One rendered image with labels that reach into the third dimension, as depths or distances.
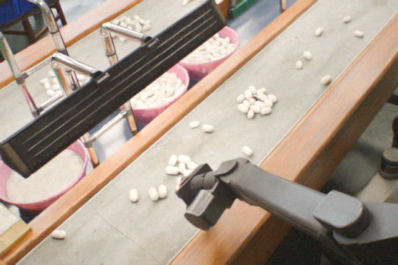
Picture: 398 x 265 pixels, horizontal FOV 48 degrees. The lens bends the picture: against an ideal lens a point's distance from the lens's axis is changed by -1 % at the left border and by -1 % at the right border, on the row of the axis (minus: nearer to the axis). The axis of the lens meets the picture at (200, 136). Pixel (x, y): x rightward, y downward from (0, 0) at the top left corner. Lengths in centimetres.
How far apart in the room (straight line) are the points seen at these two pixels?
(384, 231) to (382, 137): 193
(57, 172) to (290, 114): 69
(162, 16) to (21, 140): 118
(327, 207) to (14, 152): 57
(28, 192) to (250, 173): 72
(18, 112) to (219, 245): 88
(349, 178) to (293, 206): 156
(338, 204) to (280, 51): 114
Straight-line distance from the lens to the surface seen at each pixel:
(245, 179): 78
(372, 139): 239
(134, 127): 131
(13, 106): 165
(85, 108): 92
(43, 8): 133
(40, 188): 132
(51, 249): 116
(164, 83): 154
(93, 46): 183
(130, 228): 112
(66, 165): 135
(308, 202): 62
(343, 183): 216
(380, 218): 50
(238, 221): 106
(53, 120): 90
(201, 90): 143
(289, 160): 118
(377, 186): 154
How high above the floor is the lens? 162
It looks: 42 degrees down
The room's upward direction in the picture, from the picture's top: 9 degrees counter-clockwise
